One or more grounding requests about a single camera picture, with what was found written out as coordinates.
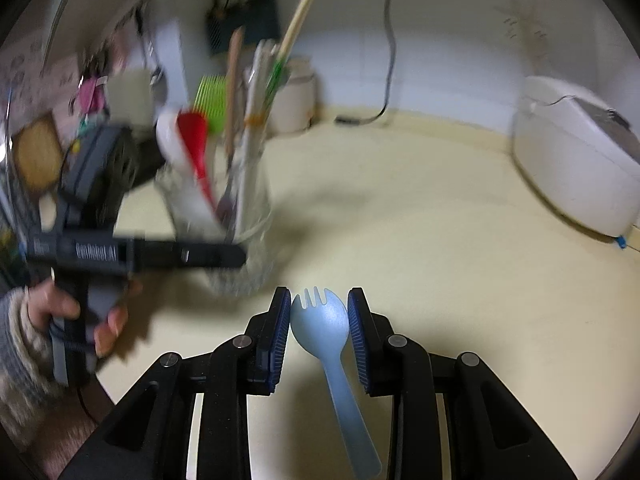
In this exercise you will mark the green silicone brush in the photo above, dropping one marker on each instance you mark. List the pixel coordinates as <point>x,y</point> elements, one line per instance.
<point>210,101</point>

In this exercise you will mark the wooden cutting board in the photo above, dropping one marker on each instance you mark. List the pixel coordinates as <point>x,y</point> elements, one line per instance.
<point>38,155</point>

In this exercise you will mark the red spoon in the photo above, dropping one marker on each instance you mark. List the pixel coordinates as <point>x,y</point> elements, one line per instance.
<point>193,131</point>

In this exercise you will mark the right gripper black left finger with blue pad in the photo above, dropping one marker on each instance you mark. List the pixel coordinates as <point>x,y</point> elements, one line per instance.
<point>147,434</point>

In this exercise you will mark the chopsticks with green band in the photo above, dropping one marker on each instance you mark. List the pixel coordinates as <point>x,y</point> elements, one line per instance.
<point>284,52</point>

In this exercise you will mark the white rice cooker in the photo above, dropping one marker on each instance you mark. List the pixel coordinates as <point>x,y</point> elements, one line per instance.
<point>579,153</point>

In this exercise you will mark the dark green wall utensil holder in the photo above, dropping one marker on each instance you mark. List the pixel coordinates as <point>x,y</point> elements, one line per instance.
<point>259,18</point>

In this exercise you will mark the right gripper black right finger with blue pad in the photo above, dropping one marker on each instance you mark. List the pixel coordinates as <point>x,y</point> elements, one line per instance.
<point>452,417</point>

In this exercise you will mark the wooden handle utensil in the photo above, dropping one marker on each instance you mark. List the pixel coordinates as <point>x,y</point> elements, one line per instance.
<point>234,53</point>

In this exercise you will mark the white spoon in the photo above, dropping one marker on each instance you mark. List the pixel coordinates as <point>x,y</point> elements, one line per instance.
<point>170,143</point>

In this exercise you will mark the person's left hand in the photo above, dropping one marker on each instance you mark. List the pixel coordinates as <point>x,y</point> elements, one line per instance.
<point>46,301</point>

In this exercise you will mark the white cutting board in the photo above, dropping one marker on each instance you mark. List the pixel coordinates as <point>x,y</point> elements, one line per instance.
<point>129,97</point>

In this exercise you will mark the light blue plastic spork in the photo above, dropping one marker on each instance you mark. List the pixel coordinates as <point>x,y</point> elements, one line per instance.
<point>320,325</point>

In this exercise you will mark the clear glass utensil cup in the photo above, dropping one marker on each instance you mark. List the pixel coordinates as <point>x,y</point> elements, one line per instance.
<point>189,218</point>

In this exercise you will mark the black electric griddle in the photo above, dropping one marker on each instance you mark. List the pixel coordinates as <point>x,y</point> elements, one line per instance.
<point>113,159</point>

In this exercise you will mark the grey knit sleeve forearm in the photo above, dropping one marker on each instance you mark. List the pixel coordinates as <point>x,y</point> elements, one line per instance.
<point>44,421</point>

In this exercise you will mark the pink cloth on faucet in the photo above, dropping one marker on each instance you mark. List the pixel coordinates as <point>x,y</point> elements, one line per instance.
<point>90,95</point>

